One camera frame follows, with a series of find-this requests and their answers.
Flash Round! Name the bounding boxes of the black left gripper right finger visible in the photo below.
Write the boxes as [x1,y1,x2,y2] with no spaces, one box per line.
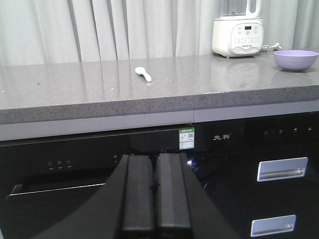
[156,153,240,239]

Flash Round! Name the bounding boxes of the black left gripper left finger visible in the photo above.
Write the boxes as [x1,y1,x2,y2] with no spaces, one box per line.
[34,155,155,239]

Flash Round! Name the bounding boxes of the light blue plastic spoon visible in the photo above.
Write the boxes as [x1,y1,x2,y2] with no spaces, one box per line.
[135,67,152,83]

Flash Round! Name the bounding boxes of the purple plastic bowl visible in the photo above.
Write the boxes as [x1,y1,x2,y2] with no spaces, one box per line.
[274,50,319,71]

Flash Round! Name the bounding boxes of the green white energy label sticker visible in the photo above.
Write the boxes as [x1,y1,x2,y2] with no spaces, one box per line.
[179,128,195,150]

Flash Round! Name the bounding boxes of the black built-in dishwasher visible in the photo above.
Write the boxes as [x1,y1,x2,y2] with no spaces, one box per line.
[0,124,193,239]

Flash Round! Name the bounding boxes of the white blender with glass jar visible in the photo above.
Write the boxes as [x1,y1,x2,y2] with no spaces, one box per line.
[212,0,264,58]

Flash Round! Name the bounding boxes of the grey pleated curtain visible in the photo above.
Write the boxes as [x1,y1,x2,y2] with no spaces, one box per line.
[0,0,319,67]

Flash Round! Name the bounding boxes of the black drawer appliance silver handles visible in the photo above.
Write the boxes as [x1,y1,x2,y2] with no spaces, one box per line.
[190,112,319,239]

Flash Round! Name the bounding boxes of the white power cord with plug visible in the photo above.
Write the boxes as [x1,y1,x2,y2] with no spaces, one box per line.
[260,43,283,54]

